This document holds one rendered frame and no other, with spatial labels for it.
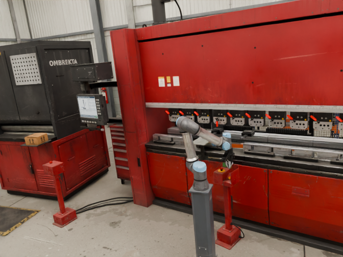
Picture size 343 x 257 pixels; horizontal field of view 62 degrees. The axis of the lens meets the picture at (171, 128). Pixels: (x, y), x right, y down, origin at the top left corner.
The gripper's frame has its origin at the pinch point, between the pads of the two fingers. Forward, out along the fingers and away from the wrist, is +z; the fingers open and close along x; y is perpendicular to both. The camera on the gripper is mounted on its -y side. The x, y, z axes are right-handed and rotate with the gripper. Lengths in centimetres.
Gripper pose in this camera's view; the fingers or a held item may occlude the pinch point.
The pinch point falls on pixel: (228, 168)
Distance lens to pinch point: 285.9
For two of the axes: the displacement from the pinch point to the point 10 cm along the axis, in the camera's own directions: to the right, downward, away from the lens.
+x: -7.3, -1.0, 6.7
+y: 6.6, -3.3, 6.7
